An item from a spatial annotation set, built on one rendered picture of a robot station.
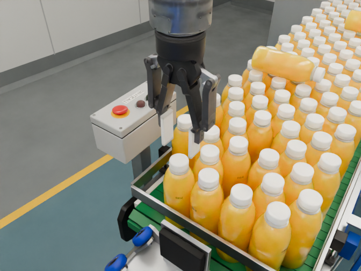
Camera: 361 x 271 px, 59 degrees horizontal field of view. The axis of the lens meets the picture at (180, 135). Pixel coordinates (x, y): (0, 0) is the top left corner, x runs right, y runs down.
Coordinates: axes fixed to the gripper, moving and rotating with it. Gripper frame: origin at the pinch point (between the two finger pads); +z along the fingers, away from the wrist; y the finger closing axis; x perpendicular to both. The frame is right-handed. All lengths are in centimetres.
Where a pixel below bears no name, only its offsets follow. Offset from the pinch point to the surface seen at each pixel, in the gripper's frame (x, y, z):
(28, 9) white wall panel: 117, -253, 54
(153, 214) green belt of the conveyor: -3.2, -5.7, 24.9
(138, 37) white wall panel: 235, -233, 113
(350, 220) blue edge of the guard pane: 20.5, 32.4, 22.7
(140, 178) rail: -1.3, -10.6, 17.2
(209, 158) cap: 4.1, 4.3, 6.7
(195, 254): -13.1, 12.5, 10.2
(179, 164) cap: -1.2, 0.6, 6.1
